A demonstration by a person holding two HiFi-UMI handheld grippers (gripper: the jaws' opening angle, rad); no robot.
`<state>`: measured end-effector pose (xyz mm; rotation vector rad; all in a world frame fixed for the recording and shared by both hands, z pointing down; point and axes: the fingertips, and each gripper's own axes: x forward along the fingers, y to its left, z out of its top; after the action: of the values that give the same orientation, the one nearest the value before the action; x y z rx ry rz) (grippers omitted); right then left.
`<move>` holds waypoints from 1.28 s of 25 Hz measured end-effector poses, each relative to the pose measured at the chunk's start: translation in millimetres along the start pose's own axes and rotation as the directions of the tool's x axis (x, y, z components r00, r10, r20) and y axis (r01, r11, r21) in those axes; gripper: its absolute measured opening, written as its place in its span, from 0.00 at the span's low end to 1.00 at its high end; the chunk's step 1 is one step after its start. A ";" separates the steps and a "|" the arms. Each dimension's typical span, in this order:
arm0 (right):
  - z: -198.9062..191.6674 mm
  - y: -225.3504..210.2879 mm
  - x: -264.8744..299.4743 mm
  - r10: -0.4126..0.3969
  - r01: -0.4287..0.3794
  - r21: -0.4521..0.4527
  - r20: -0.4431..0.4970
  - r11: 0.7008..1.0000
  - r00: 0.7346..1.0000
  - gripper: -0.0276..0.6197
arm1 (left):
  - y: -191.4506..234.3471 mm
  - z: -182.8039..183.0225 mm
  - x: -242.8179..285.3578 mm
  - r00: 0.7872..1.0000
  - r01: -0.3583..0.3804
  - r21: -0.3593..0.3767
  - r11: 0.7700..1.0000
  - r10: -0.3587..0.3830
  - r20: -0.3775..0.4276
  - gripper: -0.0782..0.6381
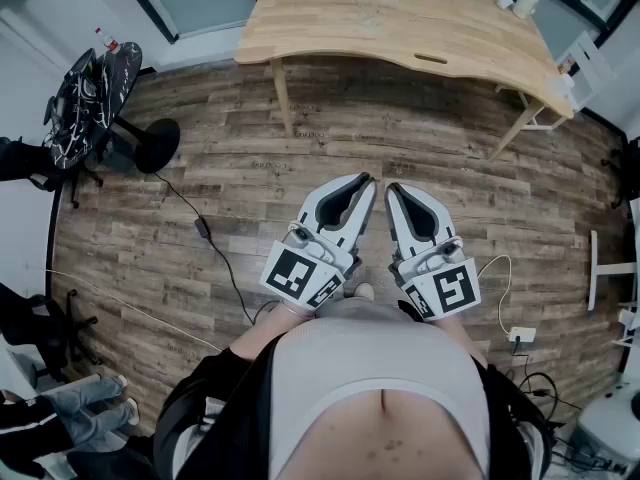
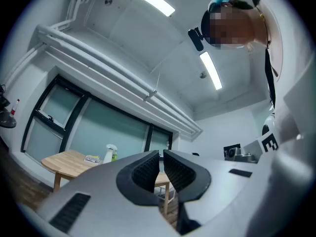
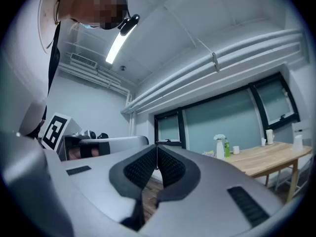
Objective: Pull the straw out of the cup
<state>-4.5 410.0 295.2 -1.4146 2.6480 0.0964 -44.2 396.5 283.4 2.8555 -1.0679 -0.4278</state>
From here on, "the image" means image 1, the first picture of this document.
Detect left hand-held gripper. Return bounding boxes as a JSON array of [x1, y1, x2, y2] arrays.
[[258, 171, 378, 315]]

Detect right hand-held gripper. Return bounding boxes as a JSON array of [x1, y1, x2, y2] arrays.
[[383, 181, 482, 323]]

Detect person's left forearm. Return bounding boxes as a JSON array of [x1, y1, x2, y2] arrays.
[[233, 301, 321, 364]]

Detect person's right forearm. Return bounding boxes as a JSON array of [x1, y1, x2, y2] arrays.
[[435, 315, 491, 369]]

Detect person's beige shoe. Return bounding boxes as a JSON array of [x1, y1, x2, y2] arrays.
[[343, 281, 376, 301]]

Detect person's grey trousers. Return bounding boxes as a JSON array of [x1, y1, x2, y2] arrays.
[[314, 295, 419, 324]]

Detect wooden desk leg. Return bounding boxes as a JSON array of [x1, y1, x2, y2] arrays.
[[270, 57, 297, 138], [487, 98, 547, 162]]

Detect person's white crop top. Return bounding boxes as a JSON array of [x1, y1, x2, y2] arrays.
[[267, 315, 495, 480]]

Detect black office chair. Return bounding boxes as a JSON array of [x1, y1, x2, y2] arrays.
[[601, 136, 640, 210], [0, 136, 106, 210], [0, 281, 104, 384]]

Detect white rack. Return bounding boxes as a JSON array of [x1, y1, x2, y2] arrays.
[[612, 307, 640, 374]]

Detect white shelf unit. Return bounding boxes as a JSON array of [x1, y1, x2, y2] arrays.
[[553, 30, 619, 115]]

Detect person's black jacket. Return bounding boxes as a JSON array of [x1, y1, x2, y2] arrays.
[[152, 335, 556, 480]]

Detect black marbled round table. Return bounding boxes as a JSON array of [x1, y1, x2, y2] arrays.
[[42, 41, 182, 175]]

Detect white round device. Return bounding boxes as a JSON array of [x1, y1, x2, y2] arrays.
[[569, 381, 640, 480]]

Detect red-capped plastic bottle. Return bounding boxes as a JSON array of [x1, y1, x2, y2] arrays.
[[94, 26, 121, 54]]

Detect black headset green accents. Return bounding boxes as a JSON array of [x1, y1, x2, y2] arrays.
[[64, 47, 99, 82]]

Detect black strap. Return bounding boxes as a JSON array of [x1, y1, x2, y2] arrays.
[[397, 298, 436, 323]]

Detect white charger cable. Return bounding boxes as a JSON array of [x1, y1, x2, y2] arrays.
[[474, 254, 515, 339]]

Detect thin pink bracelet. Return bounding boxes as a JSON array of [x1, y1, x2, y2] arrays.
[[280, 301, 315, 320]]

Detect black power adapter cable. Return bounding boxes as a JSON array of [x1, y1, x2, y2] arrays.
[[152, 170, 284, 327]]

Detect white metal frame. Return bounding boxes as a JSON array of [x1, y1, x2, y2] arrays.
[[587, 229, 640, 313]]

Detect black cable tangle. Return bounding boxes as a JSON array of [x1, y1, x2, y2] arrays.
[[504, 336, 584, 474]]

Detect long thin white cable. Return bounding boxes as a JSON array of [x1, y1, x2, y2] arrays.
[[45, 268, 222, 354]]

